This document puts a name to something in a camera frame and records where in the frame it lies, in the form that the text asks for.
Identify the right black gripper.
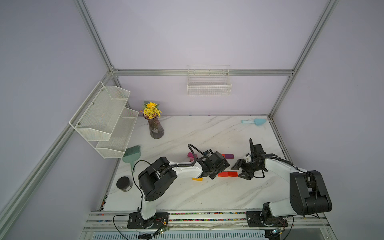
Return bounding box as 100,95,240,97
231,158,263,179

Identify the red block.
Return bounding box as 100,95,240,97
218,171,229,178
227,171,238,178

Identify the magenta block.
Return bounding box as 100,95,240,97
188,152,198,159

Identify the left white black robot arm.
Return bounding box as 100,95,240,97
133,144,230,222

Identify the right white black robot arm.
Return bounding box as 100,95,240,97
231,156,333,219

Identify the teal scoop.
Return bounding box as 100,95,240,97
241,119,267,126

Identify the dark glass vase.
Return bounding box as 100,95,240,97
148,117,165,139

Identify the yellow flower bouquet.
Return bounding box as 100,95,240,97
142,101,162,120

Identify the black round cylinder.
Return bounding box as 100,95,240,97
116,176,133,192

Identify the lower white mesh shelf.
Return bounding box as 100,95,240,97
96,108,139,159

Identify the white mesh shelf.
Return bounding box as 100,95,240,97
96,108,139,159
69,82,131,142

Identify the upper white mesh shelf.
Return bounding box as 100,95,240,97
69,82,131,142

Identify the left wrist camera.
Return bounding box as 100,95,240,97
203,149,214,158

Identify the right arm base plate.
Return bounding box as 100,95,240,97
246,211,288,228

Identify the white wire wall basket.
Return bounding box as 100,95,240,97
187,65,232,97

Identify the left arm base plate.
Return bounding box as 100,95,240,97
127,213,169,229

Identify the aluminium front rail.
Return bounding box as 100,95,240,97
82,210,331,232

